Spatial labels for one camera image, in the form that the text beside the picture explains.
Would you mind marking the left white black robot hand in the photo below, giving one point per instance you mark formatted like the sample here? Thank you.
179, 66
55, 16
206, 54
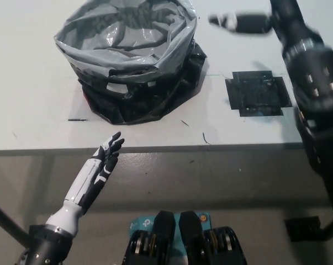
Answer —
91, 179

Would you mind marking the bin with grey bag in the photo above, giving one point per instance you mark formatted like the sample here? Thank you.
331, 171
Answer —
127, 55

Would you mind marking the black metal table leg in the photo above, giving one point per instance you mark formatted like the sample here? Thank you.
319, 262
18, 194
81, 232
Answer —
330, 227
6, 220

